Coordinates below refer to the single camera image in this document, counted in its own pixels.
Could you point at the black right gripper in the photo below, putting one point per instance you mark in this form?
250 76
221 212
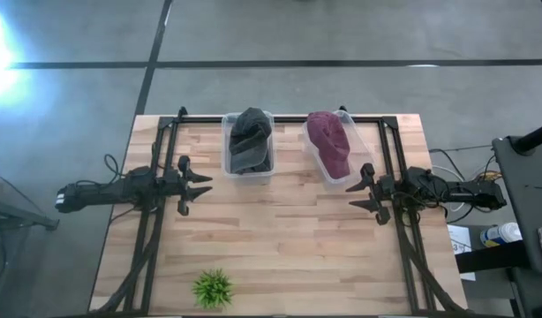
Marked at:
383 190

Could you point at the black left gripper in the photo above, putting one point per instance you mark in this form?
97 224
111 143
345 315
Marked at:
174 185

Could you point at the maroon baseball cap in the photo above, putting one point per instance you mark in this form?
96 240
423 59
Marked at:
330 143

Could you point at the dark grey baseball cap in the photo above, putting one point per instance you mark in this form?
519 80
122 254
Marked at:
250 141

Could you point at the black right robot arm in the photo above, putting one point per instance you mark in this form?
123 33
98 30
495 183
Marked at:
456 192

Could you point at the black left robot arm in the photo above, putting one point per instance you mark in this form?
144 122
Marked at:
99 192

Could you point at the clear plastic bin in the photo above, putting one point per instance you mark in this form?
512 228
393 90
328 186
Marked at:
361 150
224 170

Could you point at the small spiky green plant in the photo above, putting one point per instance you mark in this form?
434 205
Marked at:
213 289

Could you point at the white paper sheet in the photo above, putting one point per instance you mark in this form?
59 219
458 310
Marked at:
463 247

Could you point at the white wipes canister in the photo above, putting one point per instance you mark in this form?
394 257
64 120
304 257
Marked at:
500 235

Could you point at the grey equipment cart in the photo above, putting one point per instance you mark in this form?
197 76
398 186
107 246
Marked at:
524 185

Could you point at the black aluminium table frame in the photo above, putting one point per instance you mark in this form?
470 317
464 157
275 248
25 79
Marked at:
171 141

